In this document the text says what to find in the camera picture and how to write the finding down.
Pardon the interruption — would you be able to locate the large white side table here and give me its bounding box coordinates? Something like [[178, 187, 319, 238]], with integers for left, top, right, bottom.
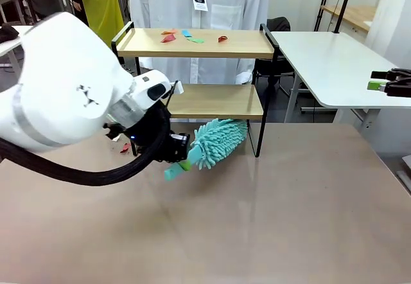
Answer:
[[270, 31, 411, 124]]

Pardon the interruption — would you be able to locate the black tripod stand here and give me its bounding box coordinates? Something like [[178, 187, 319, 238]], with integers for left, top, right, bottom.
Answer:
[[313, 0, 335, 33]]

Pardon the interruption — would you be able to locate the black lump object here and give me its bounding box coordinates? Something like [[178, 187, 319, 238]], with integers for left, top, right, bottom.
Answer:
[[0, 23, 21, 42]]

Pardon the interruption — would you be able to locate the light wooden background table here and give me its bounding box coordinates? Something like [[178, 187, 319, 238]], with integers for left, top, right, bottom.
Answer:
[[320, 5, 377, 33]]

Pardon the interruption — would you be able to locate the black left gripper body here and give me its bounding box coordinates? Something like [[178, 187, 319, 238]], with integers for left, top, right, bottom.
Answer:
[[125, 109, 191, 163]]

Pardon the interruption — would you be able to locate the person in yellow apron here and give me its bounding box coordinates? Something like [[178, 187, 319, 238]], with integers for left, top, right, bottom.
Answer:
[[69, 0, 127, 40]]

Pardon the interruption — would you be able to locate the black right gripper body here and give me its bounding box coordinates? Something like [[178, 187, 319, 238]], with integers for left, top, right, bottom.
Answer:
[[387, 68, 411, 98]]

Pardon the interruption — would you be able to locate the black office chair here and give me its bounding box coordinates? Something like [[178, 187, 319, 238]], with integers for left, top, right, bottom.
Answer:
[[253, 16, 296, 105]]

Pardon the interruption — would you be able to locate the person's right forearm white sleeve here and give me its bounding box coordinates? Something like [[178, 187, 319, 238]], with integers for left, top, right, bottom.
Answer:
[[140, 57, 159, 72]]

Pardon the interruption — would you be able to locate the black stand pole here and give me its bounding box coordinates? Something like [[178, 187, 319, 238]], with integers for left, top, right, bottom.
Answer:
[[333, 0, 356, 34]]

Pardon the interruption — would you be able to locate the teal chenille duster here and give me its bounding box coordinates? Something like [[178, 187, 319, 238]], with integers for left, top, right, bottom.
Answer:
[[163, 118, 249, 182]]

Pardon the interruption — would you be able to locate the small white side table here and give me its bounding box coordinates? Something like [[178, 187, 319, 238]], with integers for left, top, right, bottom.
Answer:
[[0, 24, 36, 73]]

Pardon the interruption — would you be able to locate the white plastic floor object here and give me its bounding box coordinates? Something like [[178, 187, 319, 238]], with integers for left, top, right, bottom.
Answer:
[[396, 155, 411, 193]]

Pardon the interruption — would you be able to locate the person's left forearm white sleeve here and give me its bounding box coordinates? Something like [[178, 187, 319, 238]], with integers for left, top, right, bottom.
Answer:
[[236, 57, 258, 85]]

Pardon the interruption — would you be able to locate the black left arm cable bundle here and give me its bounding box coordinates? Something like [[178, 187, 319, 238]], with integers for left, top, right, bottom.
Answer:
[[0, 109, 173, 188]]

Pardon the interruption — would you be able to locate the wooden shelf black metal frame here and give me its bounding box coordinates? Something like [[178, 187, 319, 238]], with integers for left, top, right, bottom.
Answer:
[[111, 21, 279, 159]]

